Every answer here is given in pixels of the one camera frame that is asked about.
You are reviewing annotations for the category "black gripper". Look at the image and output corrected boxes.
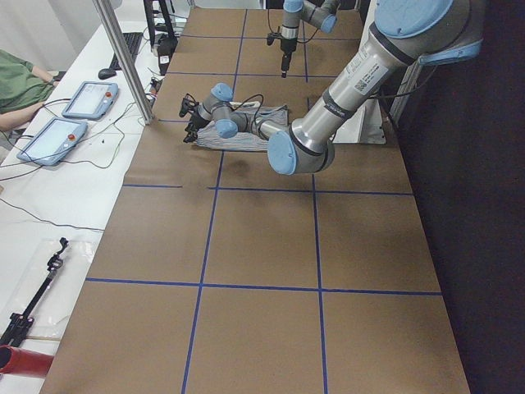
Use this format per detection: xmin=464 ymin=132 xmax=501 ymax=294
xmin=281 ymin=37 xmax=296 ymax=78
xmin=183 ymin=111 xmax=210 ymax=144

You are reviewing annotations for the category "striped polo shirt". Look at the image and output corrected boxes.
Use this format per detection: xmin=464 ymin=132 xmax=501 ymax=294
xmin=194 ymin=101 xmax=289 ymax=152

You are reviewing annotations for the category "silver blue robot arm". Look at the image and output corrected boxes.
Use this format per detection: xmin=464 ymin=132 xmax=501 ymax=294
xmin=276 ymin=0 xmax=340 ymax=78
xmin=180 ymin=0 xmax=486 ymax=175

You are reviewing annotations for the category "black box with label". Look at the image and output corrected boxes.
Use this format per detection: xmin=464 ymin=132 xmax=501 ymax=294
xmin=152 ymin=34 xmax=178 ymax=76

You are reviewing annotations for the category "black computer mouse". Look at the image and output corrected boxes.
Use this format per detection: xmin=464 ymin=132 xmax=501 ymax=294
xmin=98 ymin=68 xmax=116 ymax=80

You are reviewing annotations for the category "upper teach pendant tablet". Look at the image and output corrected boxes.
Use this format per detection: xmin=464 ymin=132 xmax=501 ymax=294
xmin=62 ymin=81 xmax=119 ymax=121

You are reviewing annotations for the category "teach pendant tablet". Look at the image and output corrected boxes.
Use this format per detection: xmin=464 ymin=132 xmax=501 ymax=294
xmin=62 ymin=81 xmax=119 ymax=121
xmin=16 ymin=117 xmax=88 ymax=166

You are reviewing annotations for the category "black keyboard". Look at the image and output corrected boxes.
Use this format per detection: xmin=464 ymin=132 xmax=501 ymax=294
xmin=109 ymin=32 xmax=143 ymax=71

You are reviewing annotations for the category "lower teach pendant tablet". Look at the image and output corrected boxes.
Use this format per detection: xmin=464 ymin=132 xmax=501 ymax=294
xmin=16 ymin=117 xmax=88 ymax=166

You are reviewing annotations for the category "person in green shirt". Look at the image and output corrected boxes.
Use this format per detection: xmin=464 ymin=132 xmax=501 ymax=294
xmin=1 ymin=49 xmax=59 ymax=132

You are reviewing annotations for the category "black grabber tool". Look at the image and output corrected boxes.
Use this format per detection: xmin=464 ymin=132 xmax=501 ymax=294
xmin=0 ymin=236 xmax=70 ymax=348

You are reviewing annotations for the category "red cylinder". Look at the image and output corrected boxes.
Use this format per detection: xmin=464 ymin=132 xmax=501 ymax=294
xmin=1 ymin=345 xmax=54 ymax=378

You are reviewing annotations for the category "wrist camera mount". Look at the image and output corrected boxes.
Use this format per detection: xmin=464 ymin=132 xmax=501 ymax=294
xmin=179 ymin=93 xmax=199 ymax=118
xmin=267 ymin=32 xmax=282 ymax=46

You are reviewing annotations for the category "aluminium frame post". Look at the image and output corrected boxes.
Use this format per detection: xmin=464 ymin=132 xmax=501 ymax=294
xmin=93 ymin=0 xmax=154 ymax=125

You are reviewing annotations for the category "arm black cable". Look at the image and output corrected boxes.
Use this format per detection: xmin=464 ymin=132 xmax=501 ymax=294
xmin=267 ymin=7 xmax=325 ymax=44
xmin=192 ymin=93 xmax=266 ymax=136

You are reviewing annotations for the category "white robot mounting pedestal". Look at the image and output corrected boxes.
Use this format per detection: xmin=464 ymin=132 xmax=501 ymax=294
xmin=333 ymin=99 xmax=386 ymax=144

